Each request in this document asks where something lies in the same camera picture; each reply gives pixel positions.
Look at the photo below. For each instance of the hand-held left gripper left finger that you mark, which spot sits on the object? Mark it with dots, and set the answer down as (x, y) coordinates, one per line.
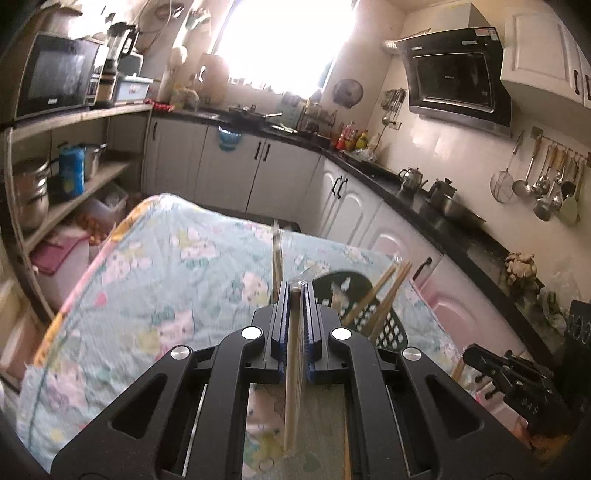
(277, 341)

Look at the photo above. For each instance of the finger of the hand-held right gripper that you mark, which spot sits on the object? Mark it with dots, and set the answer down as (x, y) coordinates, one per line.
(485, 362)

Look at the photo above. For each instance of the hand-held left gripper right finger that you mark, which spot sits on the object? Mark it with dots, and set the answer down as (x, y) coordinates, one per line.
(316, 341)

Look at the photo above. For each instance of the bamboo chopstick pair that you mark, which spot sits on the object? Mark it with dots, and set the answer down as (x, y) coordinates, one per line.
(371, 295)
(293, 369)
(392, 297)

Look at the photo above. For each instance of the black mesh utensil basket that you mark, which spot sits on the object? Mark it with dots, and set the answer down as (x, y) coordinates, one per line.
(392, 327)

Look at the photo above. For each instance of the row of hanging utensils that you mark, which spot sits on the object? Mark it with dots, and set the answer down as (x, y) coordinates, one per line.
(554, 184)

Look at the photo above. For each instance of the ginger root bunch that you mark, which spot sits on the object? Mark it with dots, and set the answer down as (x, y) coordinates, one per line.
(521, 272)

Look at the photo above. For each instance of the clear plastic bags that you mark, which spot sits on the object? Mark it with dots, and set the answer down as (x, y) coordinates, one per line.
(561, 290)

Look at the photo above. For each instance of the printed blanket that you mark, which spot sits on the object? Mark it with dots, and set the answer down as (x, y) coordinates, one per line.
(161, 277)

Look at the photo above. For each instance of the steel basin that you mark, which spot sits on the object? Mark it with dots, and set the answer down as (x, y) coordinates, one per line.
(461, 210)

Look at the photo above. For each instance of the black kitchen countertop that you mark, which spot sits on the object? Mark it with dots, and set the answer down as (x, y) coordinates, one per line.
(415, 203)

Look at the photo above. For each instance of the white kitchen cabinets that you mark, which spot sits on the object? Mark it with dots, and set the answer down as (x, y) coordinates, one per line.
(286, 170)

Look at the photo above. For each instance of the black kettle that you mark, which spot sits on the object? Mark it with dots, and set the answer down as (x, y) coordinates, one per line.
(441, 190)

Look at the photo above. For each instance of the steel ladle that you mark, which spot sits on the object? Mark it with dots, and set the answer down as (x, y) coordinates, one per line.
(521, 187)

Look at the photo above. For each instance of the steel kettle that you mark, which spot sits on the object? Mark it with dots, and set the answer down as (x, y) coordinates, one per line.
(412, 180)

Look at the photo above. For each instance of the yellow bottle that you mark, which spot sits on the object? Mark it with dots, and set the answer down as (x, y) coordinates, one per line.
(362, 141)

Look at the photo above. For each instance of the blue hanging bag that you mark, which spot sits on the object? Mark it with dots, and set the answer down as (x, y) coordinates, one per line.
(229, 139)

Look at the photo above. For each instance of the clear box of oranges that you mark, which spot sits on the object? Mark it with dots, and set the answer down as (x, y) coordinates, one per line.
(104, 214)

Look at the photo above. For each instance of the dish rack with jars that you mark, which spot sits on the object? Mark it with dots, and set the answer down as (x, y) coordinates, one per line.
(314, 115)

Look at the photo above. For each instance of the black wok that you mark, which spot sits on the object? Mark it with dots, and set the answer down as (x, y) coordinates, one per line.
(251, 113)

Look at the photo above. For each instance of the pink storage box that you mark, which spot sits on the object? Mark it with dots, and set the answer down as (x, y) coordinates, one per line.
(57, 263)

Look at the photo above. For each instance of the hanging kitchen tools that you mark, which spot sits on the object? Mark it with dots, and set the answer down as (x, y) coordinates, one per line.
(393, 104)

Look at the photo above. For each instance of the small steel pot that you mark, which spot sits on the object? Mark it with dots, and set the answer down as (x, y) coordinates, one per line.
(94, 159)

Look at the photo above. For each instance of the red cloth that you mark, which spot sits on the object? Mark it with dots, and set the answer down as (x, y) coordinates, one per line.
(162, 106)

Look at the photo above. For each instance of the blue tin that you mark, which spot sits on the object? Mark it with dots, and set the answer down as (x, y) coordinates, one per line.
(71, 170)

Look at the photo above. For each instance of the wooden cutting board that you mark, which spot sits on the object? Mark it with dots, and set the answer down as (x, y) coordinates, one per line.
(213, 78)

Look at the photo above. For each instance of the large steel pot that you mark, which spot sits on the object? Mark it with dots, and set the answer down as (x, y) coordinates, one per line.
(31, 198)

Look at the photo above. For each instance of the range hood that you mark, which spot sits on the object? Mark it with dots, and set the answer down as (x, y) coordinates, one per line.
(455, 78)

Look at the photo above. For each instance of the blue plastic crate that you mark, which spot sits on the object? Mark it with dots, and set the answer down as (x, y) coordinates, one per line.
(131, 90)

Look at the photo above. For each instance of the window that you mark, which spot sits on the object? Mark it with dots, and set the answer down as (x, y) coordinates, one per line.
(281, 41)

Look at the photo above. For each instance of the wooden shelf rack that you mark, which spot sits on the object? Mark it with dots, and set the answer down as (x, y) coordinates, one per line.
(69, 117)

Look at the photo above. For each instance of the grey small appliance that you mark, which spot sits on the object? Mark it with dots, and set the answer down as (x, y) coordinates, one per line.
(133, 64)

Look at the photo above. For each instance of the white upper cabinet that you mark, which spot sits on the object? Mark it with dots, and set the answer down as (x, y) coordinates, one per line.
(540, 46)

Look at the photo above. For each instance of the blender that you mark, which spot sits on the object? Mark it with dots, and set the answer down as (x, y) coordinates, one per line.
(117, 50)

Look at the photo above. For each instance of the black microwave oven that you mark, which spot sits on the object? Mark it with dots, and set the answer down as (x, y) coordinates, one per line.
(57, 74)

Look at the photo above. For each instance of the round wall fan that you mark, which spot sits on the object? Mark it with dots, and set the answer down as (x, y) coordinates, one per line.
(347, 92)

